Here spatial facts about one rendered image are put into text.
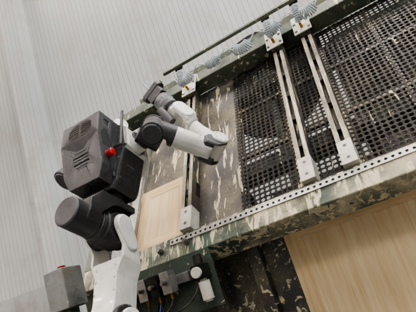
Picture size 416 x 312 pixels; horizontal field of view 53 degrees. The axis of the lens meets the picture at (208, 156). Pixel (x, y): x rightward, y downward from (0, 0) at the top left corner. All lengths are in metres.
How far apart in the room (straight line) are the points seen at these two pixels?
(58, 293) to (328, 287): 1.17
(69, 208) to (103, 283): 0.28
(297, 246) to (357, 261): 0.25
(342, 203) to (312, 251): 0.34
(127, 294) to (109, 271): 0.10
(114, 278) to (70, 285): 0.56
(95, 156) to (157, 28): 4.32
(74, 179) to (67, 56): 4.94
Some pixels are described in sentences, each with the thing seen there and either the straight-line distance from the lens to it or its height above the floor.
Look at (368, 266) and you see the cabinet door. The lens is 1.86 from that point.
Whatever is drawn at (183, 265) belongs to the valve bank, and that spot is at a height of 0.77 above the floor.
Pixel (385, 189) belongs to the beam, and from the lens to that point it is 1.64.
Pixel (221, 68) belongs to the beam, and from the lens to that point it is 2.62.
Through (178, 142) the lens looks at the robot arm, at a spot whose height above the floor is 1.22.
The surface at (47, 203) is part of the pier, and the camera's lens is 5.82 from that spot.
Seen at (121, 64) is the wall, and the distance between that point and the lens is 5.89.
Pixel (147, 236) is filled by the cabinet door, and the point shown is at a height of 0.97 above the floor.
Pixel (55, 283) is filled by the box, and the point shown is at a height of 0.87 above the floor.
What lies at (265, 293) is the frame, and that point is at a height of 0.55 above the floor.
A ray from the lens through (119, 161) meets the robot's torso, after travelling 1.64.
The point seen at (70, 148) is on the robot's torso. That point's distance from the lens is 1.72.
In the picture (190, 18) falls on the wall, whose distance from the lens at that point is 5.66.
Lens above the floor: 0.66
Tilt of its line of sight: 16 degrees up
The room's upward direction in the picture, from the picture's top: 18 degrees counter-clockwise
